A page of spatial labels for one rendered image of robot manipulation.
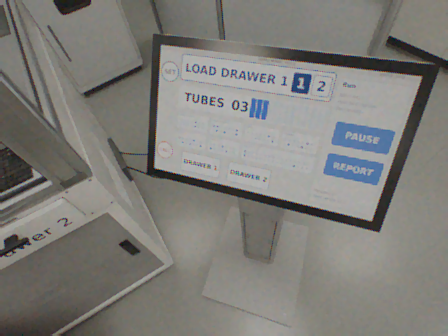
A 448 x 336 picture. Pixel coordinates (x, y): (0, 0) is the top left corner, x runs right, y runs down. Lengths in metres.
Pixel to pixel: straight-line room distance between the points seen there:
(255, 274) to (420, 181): 1.14
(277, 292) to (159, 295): 0.60
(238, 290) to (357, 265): 0.62
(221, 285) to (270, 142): 1.05
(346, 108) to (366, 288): 1.20
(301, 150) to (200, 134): 0.21
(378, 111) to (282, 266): 1.10
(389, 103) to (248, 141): 0.26
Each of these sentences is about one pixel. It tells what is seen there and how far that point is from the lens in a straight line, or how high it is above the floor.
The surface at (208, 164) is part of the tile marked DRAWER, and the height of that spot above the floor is 1.01.
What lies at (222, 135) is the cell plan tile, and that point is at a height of 1.06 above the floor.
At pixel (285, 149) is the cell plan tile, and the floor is 1.06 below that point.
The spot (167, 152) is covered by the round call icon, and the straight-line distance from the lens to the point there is 0.63.
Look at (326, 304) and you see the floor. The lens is 1.55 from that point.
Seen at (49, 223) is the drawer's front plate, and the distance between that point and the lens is 0.84.
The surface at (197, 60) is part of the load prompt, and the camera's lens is 0.59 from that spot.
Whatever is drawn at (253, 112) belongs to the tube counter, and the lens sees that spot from 0.55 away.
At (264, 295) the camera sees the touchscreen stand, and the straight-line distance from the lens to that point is 1.48.
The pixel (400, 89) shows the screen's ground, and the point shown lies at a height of 1.17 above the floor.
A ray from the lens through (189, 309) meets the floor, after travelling 1.54.
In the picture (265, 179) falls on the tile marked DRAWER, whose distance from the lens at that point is 0.58.
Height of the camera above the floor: 1.50
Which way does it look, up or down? 57 degrees down
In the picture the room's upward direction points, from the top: 9 degrees counter-clockwise
